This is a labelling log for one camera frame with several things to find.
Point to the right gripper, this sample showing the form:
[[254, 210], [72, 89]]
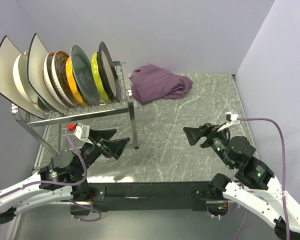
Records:
[[208, 129]]

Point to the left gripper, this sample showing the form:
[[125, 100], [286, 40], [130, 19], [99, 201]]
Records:
[[115, 147]]

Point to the purple-rimmed beige plate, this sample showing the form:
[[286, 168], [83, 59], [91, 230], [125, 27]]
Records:
[[108, 74]]

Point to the dark green round plate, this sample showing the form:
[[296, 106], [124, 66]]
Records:
[[81, 67]]

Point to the lime green dotted plate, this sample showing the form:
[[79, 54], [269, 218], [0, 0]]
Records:
[[97, 78]]

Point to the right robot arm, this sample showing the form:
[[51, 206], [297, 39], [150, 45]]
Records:
[[258, 189]]

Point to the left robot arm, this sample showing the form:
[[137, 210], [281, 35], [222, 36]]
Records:
[[65, 177]]

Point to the steel dish rack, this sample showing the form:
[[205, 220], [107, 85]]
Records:
[[38, 129]]

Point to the black base beam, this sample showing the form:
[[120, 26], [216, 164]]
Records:
[[146, 196]]

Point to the purple cloth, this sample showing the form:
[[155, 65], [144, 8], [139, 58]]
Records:
[[150, 83]]

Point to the orange dotted plate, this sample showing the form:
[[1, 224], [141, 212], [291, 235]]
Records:
[[73, 84]]

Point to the brown scale-pattern plate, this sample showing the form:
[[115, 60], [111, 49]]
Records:
[[58, 68]]

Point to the white ribbed brown bowl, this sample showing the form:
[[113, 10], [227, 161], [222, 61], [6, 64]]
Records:
[[48, 80]]

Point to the white round plate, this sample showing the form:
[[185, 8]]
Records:
[[20, 77]]

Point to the large square plate, far left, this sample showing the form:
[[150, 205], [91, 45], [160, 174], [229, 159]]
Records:
[[8, 54]]

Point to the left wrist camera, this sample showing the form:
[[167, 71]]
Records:
[[82, 132]]

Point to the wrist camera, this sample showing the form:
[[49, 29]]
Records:
[[231, 119], [82, 132]]

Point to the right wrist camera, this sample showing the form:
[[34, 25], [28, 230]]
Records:
[[231, 119]]

